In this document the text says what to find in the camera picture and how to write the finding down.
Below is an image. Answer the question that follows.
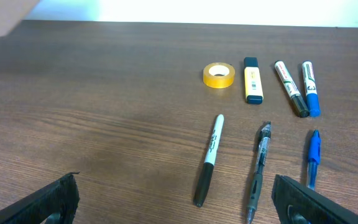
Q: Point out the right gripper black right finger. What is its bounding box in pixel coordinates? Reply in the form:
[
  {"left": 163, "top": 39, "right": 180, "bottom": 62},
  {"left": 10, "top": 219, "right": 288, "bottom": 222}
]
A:
[{"left": 272, "top": 175, "right": 358, "bottom": 224}]

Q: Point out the yellow tape roll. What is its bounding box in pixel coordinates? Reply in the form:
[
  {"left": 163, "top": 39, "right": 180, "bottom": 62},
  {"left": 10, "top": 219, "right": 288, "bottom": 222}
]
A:
[{"left": 203, "top": 62, "right": 236, "bottom": 89}]

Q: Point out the black whiteboard marker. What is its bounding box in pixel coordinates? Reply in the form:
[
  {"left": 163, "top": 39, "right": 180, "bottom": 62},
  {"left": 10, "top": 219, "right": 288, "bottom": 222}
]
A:
[{"left": 274, "top": 60, "right": 310, "bottom": 118}]

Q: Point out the blue gel pen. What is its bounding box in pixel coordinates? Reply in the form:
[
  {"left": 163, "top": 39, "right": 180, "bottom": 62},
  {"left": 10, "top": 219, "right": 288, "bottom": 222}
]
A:
[{"left": 307, "top": 129, "right": 321, "bottom": 190}]

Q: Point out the black sharpie marker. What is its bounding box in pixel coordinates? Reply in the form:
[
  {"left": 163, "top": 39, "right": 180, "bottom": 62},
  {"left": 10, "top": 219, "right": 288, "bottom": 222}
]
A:
[{"left": 193, "top": 114, "right": 224, "bottom": 207}]

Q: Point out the black gel pen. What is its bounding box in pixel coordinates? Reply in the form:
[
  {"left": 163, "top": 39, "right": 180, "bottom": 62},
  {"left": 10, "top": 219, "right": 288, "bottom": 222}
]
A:
[{"left": 246, "top": 121, "right": 272, "bottom": 224}]

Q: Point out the blue whiteboard marker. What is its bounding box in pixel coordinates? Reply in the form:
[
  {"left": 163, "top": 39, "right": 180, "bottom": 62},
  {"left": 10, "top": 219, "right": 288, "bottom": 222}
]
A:
[{"left": 301, "top": 61, "right": 321, "bottom": 117}]

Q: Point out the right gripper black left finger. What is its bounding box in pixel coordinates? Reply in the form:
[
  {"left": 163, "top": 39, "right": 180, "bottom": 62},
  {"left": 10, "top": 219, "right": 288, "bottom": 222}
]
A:
[{"left": 0, "top": 172, "right": 80, "bottom": 224}]

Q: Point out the brown cardboard box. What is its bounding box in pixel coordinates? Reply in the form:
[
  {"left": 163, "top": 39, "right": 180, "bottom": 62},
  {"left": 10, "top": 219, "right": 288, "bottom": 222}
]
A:
[{"left": 0, "top": 0, "right": 40, "bottom": 37}]

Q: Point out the yellow highlighter black cap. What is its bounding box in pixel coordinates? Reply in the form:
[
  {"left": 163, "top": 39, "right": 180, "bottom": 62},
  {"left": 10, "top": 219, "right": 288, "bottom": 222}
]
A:
[{"left": 244, "top": 57, "right": 264, "bottom": 105}]

